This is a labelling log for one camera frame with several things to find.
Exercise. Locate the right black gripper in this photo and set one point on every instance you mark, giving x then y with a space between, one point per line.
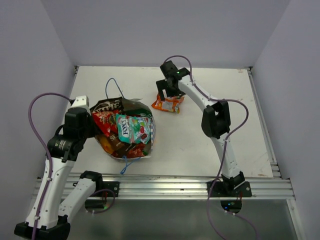
162 85

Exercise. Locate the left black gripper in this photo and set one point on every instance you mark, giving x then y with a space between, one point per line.
90 119

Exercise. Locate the orange silver snack packet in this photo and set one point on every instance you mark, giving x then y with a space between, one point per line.
169 104

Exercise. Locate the small red snack packet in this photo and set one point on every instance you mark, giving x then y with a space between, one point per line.
106 121

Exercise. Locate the yellow orange snack bag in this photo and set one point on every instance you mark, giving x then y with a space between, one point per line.
104 142

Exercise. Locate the brown Kettle sea salt bag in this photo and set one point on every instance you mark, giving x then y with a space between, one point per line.
109 105

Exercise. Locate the white patterned paper bag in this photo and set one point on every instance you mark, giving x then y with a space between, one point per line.
112 90

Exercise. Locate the teal Foxy candy bag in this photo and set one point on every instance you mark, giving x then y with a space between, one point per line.
133 129

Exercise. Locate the red Doritos chips bag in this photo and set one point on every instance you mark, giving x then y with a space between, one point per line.
131 151

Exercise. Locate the dark green Kettle chips bag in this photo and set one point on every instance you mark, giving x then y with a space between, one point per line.
143 112

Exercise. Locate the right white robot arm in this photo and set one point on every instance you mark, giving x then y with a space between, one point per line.
215 122

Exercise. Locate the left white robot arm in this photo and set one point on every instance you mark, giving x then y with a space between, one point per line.
51 216

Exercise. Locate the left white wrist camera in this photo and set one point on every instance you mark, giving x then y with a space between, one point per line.
81 102

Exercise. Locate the left black base bracket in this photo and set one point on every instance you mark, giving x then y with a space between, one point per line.
107 189

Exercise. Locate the black base bracket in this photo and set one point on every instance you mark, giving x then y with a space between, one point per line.
107 189
219 191

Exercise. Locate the right black base bracket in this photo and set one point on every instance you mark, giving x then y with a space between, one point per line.
219 191

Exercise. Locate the aluminium mounting rail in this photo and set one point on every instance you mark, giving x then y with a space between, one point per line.
153 187

